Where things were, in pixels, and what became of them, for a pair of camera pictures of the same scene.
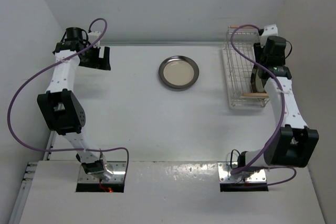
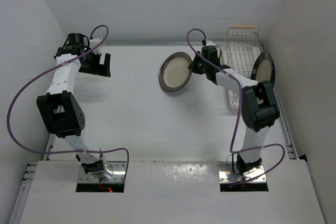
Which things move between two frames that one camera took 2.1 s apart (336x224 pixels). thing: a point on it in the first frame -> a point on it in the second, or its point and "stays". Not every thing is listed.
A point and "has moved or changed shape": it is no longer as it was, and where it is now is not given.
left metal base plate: (118, 174) stays
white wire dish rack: (239, 53) stays
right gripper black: (258, 50) -> (194, 67)
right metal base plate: (224, 170) stays
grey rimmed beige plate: (178, 72) has moved or changed shape
